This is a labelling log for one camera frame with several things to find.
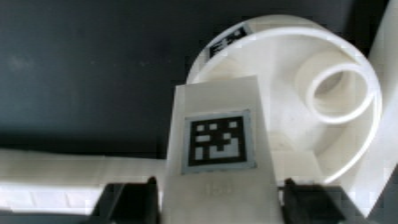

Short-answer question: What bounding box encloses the white right fence rail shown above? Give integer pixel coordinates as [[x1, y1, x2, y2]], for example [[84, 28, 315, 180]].
[[354, 0, 398, 216]]

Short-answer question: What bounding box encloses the white stool leg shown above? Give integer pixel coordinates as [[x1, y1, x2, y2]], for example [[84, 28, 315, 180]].
[[162, 76, 283, 224]]

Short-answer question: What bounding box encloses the white round stool seat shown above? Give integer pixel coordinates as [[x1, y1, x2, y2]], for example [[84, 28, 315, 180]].
[[187, 15, 383, 183]]

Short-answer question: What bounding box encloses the white front fence rail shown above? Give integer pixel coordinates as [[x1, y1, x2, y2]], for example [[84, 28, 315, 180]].
[[0, 149, 166, 214]]

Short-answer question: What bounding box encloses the white fence rail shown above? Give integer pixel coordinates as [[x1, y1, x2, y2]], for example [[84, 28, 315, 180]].
[[354, 0, 398, 216], [0, 149, 166, 214]]

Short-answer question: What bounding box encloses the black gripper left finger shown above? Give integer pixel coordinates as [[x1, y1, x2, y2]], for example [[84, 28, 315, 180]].
[[86, 177, 161, 224]]

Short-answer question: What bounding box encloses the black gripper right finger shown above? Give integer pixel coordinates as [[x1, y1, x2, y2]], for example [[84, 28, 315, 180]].
[[280, 178, 368, 224]]

